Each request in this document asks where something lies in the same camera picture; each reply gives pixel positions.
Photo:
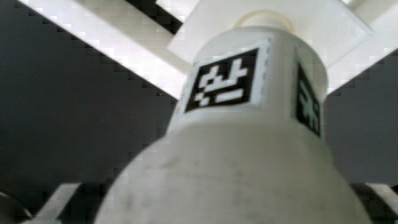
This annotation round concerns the white border wall frame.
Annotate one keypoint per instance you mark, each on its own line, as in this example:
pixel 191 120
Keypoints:
pixel 109 23

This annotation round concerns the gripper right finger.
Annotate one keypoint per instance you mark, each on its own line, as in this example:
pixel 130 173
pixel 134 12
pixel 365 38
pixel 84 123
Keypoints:
pixel 379 199

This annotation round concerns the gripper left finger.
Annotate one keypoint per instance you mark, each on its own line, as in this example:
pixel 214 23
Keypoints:
pixel 70 206

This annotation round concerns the white lamp base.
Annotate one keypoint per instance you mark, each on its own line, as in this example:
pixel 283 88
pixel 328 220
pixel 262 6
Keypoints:
pixel 317 19

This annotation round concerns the white lamp bulb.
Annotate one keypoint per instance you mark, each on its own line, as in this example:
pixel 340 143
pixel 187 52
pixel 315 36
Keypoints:
pixel 239 169

